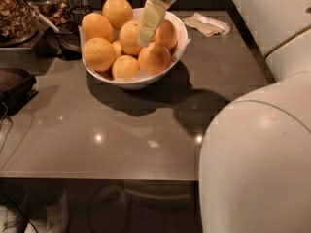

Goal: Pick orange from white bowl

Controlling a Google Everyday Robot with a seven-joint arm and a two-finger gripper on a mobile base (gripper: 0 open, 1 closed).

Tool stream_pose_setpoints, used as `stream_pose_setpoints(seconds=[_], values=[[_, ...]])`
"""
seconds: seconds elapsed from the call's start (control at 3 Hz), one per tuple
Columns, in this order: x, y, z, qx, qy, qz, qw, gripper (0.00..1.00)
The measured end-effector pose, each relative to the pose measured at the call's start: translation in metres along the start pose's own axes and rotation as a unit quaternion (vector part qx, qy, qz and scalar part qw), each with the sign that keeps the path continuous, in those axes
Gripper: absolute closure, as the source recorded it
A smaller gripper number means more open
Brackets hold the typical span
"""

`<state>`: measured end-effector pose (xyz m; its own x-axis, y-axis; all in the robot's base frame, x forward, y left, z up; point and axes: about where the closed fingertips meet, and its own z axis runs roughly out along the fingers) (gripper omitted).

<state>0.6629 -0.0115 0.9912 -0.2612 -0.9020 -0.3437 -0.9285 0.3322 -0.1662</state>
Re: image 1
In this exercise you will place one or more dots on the black device at left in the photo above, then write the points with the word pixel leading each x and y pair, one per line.
pixel 16 90

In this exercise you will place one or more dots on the white ceramic bowl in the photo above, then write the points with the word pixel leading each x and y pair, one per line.
pixel 143 79

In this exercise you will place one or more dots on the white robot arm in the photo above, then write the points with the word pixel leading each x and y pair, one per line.
pixel 255 160

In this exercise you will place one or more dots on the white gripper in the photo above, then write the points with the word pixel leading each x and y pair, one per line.
pixel 152 17

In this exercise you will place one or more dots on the glass jar of nuts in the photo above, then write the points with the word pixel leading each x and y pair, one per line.
pixel 17 22

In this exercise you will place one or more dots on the black wire stand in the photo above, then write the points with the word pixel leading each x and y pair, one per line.
pixel 69 36

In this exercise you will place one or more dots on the small hidden middle orange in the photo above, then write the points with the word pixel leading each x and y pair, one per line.
pixel 117 47

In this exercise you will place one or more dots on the crumpled paper napkins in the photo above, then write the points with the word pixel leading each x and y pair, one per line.
pixel 206 25

